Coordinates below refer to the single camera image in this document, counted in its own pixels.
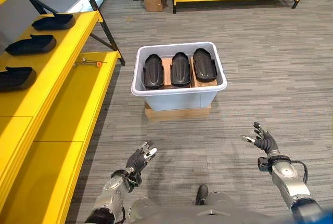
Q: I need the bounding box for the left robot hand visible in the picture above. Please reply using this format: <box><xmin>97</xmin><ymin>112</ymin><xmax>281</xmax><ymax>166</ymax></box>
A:
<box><xmin>125</xmin><ymin>141</ymin><xmax>158</xmax><ymax>174</ymax></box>

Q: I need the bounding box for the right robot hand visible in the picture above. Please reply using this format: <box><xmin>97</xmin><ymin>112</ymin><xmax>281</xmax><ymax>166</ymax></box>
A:
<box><xmin>240</xmin><ymin>122</ymin><xmax>281</xmax><ymax>155</ymax></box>

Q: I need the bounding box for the flat cardboard box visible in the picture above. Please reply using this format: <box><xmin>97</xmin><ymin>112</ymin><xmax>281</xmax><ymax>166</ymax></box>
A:
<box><xmin>144</xmin><ymin>101</ymin><xmax>212</xmax><ymax>123</ymax></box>

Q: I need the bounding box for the grey plastic box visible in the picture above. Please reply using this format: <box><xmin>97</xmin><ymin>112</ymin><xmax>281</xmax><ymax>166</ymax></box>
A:
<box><xmin>131</xmin><ymin>41</ymin><xmax>228</xmax><ymax>112</ymax></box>

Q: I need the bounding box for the small brown cardboard box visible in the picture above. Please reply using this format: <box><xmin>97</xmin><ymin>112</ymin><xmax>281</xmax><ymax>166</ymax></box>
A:
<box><xmin>143</xmin><ymin>0</ymin><xmax>164</xmax><ymax>12</ymax></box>

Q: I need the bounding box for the cardboard insert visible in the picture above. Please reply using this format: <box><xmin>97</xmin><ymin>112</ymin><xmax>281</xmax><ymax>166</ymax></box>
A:
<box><xmin>160</xmin><ymin>56</ymin><xmax>219</xmax><ymax>89</ymax></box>

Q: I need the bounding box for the black sole-shaped part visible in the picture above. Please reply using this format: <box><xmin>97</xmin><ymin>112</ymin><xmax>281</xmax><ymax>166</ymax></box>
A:
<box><xmin>31</xmin><ymin>12</ymin><xmax>76</xmax><ymax>31</ymax></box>
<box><xmin>143</xmin><ymin>54</ymin><xmax>165</xmax><ymax>90</ymax></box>
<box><xmin>5</xmin><ymin>34</ymin><xmax>57</xmax><ymax>56</ymax></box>
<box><xmin>170</xmin><ymin>51</ymin><xmax>191</xmax><ymax>88</ymax></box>
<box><xmin>0</xmin><ymin>66</ymin><xmax>37</xmax><ymax>93</ymax></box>
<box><xmin>193</xmin><ymin>48</ymin><xmax>218</xmax><ymax>83</ymax></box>

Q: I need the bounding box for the metal tool with orange tip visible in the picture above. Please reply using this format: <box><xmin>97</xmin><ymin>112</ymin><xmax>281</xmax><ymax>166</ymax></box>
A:
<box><xmin>73</xmin><ymin>57</ymin><xmax>108</xmax><ymax>68</ymax></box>

